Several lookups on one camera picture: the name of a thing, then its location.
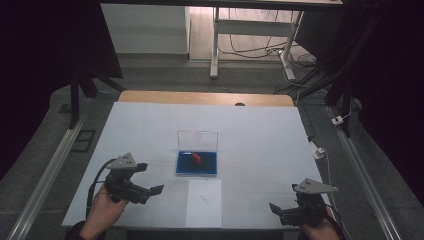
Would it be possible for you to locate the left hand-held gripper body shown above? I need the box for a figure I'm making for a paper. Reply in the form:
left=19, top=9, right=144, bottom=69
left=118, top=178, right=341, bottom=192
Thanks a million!
left=104, top=152, right=152, bottom=205

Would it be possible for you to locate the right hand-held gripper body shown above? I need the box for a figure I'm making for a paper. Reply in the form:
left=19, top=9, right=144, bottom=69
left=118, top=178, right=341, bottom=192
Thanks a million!
left=279, top=177, right=339, bottom=228

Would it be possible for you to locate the blue ink pad box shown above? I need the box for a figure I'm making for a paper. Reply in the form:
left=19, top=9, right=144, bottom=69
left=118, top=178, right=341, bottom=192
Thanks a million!
left=175, top=129, right=219, bottom=178

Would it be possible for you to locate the person's right hand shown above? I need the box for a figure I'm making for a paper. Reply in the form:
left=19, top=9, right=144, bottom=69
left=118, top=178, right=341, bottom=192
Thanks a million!
left=297, top=213, right=342, bottom=240

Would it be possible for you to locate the person's left hand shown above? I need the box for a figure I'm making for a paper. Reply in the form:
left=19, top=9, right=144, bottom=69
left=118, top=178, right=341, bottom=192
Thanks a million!
left=79, top=184, right=130, bottom=240

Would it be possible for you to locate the white table cover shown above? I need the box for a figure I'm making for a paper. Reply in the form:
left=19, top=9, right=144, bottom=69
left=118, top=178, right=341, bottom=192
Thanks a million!
left=61, top=101, right=331, bottom=231

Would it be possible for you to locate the large white power adapter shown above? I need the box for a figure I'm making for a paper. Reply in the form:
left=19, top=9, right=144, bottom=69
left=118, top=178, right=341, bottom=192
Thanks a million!
left=311, top=141, right=326, bottom=161

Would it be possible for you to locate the white paper sheet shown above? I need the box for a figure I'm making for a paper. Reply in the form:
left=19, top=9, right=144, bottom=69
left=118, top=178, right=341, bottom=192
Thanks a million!
left=185, top=179, right=223, bottom=229

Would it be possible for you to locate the wooden table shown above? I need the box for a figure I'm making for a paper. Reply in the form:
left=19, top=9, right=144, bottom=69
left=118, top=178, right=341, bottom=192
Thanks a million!
left=118, top=89, right=295, bottom=108

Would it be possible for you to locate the black stand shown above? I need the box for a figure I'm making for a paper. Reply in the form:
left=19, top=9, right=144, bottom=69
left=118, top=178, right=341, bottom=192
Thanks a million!
left=68, top=64, right=126, bottom=130
left=324, top=74, right=355, bottom=138

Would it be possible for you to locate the white cabinet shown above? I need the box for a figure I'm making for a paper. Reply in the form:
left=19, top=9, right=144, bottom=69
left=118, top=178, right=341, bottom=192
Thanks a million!
left=100, top=3, right=192, bottom=55

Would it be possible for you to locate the black curtain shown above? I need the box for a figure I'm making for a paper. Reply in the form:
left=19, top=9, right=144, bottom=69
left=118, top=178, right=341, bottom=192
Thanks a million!
left=0, top=0, right=124, bottom=181
left=294, top=0, right=424, bottom=208

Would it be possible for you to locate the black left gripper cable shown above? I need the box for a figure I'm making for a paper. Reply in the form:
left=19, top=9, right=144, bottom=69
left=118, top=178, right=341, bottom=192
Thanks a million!
left=85, top=157, right=118, bottom=219

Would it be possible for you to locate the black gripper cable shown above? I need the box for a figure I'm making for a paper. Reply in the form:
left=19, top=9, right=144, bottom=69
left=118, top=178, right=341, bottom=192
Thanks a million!
left=85, top=157, right=118, bottom=219
left=328, top=201, right=347, bottom=240

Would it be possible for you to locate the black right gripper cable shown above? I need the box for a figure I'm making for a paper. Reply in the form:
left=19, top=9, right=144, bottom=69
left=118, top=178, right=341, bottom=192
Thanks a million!
left=328, top=201, right=347, bottom=240

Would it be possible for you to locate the thin white cable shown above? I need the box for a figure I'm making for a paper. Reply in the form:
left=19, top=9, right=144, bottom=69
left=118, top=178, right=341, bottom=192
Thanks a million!
left=321, top=148, right=335, bottom=189

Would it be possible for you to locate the black floor frame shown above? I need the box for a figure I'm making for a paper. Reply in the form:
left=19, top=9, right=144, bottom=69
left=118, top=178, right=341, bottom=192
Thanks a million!
left=71, top=129, right=97, bottom=154

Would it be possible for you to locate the aluminium rail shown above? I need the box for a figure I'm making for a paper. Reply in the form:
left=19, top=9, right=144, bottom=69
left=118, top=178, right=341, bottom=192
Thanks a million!
left=324, top=105, right=404, bottom=240
left=5, top=98, right=93, bottom=240

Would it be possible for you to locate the bundle of floor cables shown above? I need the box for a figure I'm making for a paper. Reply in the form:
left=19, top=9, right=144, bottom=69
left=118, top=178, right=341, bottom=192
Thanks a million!
left=218, top=8, right=318, bottom=69

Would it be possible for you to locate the white desk frame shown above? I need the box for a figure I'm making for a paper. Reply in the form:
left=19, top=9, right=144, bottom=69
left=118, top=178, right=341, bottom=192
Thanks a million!
left=209, top=6, right=305, bottom=82

